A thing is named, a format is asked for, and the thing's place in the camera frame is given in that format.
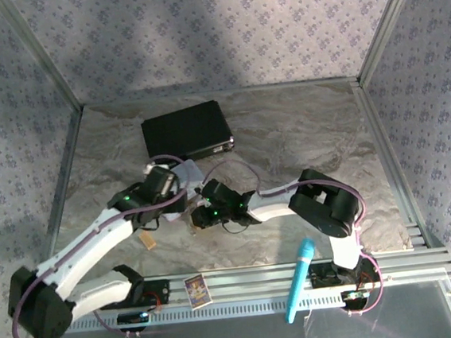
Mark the pastel cartoon tin box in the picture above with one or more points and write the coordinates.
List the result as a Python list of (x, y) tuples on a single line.
[(190, 172)]

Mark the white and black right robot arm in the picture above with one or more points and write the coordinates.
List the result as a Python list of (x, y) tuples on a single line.
[(273, 206)]

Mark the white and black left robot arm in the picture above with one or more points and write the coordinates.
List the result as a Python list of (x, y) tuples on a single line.
[(88, 238)]

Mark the long wooden block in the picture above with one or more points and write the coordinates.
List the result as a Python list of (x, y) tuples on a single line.
[(147, 240)]

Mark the black hard case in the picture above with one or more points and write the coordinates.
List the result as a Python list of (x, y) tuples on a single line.
[(184, 131)]

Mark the colourful picture card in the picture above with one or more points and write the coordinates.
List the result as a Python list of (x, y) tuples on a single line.
[(197, 291)]

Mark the blue marker pen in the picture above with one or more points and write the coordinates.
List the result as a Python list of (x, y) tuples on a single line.
[(300, 277)]

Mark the black left electronics module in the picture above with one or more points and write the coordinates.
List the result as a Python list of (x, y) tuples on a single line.
[(130, 320)]

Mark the black electronics module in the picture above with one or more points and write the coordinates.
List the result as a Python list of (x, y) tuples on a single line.
[(130, 320), (355, 298)]

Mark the black right electronics module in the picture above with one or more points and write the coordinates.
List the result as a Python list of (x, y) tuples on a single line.
[(355, 298)]

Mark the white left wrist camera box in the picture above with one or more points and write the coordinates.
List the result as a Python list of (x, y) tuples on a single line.
[(150, 168)]

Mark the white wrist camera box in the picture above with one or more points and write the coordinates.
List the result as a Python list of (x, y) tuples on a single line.
[(198, 191), (150, 168)]

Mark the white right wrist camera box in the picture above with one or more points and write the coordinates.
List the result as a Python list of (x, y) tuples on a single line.
[(198, 191)]

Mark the aluminium slotted frame rail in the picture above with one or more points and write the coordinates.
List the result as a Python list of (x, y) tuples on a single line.
[(252, 280)]

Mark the aluminium side rail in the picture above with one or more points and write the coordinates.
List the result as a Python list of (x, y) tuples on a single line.
[(377, 130), (68, 152)]

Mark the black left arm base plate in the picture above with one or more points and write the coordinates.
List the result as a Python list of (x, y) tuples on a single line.
[(161, 291)]

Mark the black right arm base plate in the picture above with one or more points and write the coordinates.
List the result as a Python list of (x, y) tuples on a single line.
[(322, 277)]

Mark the aluminium corner post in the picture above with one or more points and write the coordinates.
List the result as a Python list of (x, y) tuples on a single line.
[(38, 55), (389, 21)]

